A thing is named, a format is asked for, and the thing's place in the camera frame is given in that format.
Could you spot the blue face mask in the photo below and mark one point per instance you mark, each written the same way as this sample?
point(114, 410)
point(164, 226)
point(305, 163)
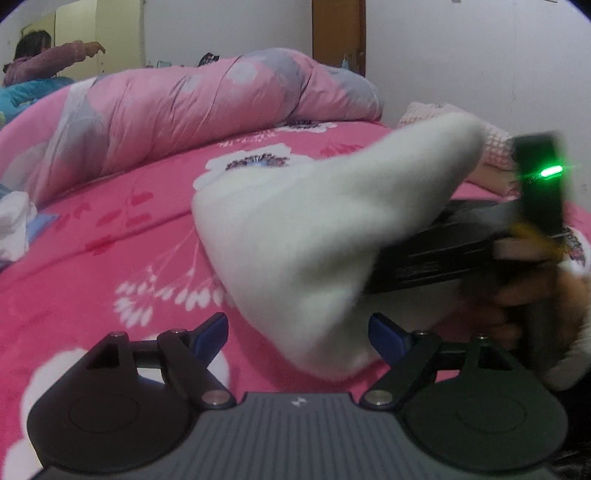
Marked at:
point(346, 62)

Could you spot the pink floral duvet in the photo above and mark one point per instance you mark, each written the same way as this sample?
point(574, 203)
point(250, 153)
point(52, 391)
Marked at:
point(184, 106)

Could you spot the cream white sweater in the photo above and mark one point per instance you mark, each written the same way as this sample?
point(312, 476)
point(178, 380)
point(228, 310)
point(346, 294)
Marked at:
point(323, 230)

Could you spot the white crumpled shirt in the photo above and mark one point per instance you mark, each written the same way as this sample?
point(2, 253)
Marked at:
point(16, 226)

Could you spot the person's right forearm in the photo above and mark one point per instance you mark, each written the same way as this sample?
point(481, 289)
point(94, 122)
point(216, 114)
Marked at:
point(575, 360)

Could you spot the pink checked knit sweater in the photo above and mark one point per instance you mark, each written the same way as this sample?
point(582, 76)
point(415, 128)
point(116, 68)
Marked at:
point(494, 143)

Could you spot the light blue cloth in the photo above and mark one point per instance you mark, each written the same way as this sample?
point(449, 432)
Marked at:
point(44, 224)

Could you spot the beige folded garment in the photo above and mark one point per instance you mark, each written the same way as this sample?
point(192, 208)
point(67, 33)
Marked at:
point(494, 182)

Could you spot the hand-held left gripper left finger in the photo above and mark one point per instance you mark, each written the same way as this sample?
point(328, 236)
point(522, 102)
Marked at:
point(212, 337)

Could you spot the pink floral bed blanket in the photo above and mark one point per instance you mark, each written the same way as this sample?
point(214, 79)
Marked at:
point(115, 240)

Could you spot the brown wooden door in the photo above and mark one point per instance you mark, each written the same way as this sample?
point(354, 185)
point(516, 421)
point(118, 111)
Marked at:
point(337, 32)

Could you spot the pale yellow wardrobe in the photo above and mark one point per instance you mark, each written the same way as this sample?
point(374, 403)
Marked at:
point(111, 32)

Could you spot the person's right hand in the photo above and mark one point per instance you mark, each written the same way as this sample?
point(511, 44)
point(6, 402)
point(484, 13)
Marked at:
point(501, 309)

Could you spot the teal printed pillow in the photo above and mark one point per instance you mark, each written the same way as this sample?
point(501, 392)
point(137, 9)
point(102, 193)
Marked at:
point(27, 94)

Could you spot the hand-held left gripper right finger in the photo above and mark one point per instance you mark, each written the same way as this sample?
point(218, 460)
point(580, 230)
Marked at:
point(383, 337)

